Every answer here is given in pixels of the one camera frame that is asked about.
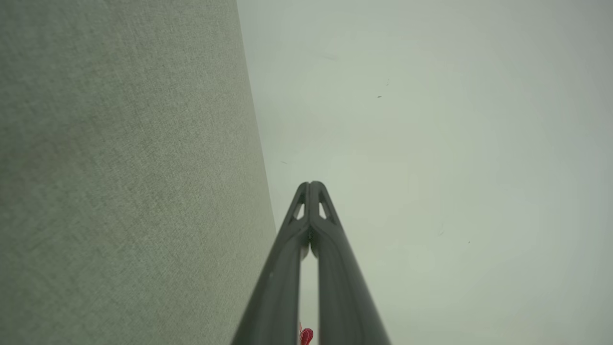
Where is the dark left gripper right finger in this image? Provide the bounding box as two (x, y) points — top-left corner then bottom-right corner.
(310, 181), (391, 345)

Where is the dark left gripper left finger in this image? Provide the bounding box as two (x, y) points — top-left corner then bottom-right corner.
(231, 181), (312, 345)

